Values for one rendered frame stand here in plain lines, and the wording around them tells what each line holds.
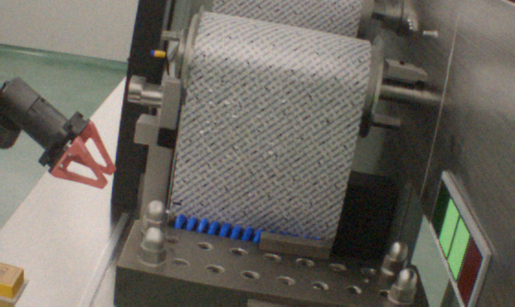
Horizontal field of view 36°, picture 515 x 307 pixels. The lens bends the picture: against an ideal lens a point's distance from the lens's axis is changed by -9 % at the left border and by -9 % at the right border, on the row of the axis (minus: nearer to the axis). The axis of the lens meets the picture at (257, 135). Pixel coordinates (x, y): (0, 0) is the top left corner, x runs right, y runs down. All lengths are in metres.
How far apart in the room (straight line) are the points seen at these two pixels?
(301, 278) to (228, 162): 0.20
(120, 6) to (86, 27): 0.34
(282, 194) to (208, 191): 0.10
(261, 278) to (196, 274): 0.08
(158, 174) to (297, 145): 0.23
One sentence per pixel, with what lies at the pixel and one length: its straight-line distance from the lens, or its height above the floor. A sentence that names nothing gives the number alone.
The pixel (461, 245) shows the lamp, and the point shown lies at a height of 1.19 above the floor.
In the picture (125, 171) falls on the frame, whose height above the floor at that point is 0.97.
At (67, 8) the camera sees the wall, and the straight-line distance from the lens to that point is 6.95.
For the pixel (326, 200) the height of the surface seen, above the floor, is 1.09.
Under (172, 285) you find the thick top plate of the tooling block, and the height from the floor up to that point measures 1.02.
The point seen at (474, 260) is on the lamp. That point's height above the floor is 1.20.
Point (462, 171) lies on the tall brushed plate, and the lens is 0.91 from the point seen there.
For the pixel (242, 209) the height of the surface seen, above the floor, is 1.06.
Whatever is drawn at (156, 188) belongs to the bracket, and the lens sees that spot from 1.28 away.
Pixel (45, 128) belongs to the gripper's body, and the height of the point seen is 1.13.
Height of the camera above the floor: 1.47
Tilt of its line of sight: 15 degrees down
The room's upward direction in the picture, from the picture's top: 10 degrees clockwise
